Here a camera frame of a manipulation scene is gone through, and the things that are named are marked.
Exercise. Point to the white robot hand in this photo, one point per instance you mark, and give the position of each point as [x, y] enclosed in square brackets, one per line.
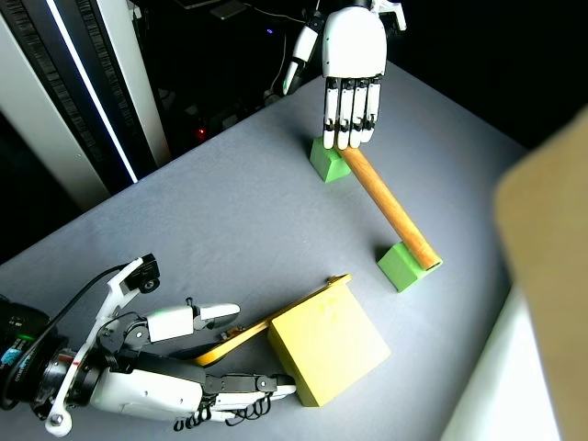
[353, 41]
[147, 395]

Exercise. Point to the yellow toy hacksaw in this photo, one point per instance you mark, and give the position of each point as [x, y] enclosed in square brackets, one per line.
[248, 335]

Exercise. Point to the wooden rod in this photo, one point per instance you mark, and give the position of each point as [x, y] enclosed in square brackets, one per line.
[390, 206]

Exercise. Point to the green wooden support block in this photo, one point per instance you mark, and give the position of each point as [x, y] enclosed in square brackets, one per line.
[328, 165]
[399, 271]

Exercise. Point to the grey flat device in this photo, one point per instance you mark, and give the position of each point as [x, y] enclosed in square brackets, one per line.
[229, 10]

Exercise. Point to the yellow wooden block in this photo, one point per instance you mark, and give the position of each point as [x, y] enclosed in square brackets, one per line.
[331, 344]

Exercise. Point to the grey table cloth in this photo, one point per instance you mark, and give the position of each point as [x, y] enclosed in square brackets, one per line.
[239, 206]

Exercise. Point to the tan blurry board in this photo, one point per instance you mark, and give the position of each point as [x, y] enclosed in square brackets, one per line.
[551, 239]

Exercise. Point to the white foam board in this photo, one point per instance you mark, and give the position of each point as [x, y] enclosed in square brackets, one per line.
[496, 381]

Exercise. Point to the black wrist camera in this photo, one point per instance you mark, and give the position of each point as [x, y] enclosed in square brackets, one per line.
[144, 275]

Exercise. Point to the white and black frame post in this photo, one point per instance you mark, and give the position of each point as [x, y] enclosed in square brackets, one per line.
[41, 92]

